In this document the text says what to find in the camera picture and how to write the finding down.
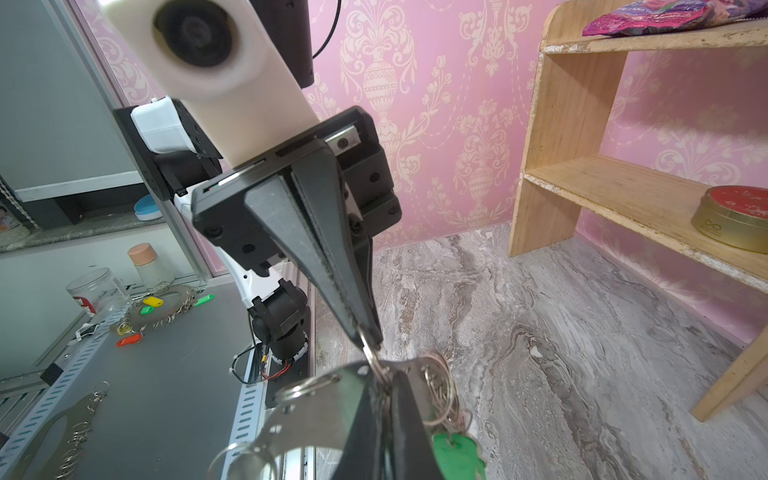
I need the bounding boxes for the green key tag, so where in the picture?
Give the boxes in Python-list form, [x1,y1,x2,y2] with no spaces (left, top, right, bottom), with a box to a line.
[432,433,486,480]

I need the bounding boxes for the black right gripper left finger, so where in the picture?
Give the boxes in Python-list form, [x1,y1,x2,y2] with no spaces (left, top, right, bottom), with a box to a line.
[338,378,393,479]

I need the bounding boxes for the pink snack bag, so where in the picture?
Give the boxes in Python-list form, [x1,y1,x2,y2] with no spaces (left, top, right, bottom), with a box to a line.
[582,0,767,37]

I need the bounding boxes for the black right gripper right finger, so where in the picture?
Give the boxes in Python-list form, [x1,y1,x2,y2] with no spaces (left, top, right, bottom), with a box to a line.
[391,371,443,479]

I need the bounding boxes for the wooden two-tier shelf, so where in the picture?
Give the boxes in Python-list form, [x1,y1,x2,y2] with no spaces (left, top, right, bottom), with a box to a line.
[508,0,768,422]

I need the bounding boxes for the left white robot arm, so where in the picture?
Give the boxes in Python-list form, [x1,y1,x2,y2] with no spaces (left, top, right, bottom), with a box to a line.
[99,1,402,349]

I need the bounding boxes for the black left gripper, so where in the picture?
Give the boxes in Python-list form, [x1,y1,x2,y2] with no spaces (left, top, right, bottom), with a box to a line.
[192,106,402,348]

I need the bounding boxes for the white perforated cable tray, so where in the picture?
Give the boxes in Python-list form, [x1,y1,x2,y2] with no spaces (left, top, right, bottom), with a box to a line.
[227,383,266,445]

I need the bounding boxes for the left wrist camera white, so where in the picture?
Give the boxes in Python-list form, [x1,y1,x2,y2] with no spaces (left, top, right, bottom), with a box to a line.
[99,1,318,167]

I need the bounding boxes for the spare keyring with tags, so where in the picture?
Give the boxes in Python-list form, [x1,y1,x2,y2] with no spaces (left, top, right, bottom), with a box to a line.
[114,284,215,348]

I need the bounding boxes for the red gold round tin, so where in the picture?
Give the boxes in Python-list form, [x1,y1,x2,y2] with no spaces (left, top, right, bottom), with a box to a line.
[691,185,767,254]

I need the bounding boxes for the clear plastic jar outside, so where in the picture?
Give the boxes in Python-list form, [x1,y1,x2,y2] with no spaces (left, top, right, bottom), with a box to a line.
[66,268,128,318]

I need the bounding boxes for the bottle with peach cap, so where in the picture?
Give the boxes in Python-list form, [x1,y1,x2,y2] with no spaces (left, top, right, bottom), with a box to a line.
[127,243,175,289]

